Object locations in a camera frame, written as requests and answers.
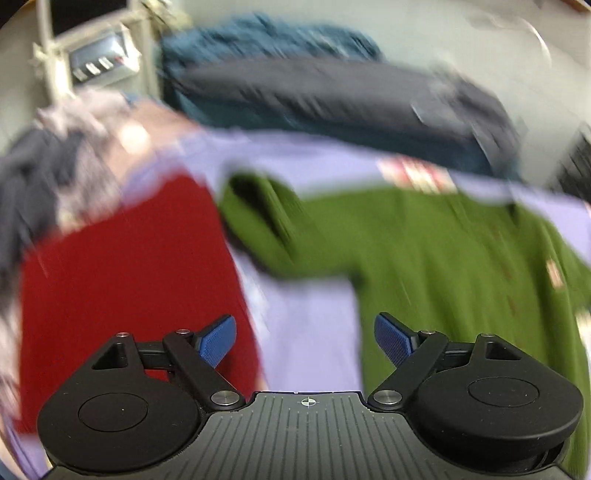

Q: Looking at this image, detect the grey blanket on far bed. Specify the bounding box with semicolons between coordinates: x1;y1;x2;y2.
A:
177;59;463;135

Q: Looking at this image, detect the blue bed skirt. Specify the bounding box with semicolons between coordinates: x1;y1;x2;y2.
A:
163;78;520;180

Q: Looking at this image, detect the purple floral bed sheet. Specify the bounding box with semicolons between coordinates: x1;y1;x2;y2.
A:
0;128;591;480

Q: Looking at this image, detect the black wire rack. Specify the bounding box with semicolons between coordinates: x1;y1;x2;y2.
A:
553;128;591;203

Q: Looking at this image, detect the pile of grey pink clothes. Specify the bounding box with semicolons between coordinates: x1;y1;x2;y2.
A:
1;89;193;290

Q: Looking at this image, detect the blue duvet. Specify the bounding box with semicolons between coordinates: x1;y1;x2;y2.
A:
160;13;385;92

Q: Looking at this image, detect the green knit cardigan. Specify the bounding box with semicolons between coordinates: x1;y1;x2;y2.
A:
219;173;590;478

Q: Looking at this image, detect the grey towel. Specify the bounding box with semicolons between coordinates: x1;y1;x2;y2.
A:
411;72;522;180

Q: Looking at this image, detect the red knit sweater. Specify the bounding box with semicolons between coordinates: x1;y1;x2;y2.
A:
17;175;260;433

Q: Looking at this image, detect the white medical device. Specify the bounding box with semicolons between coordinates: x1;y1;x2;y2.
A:
31;1;159;103

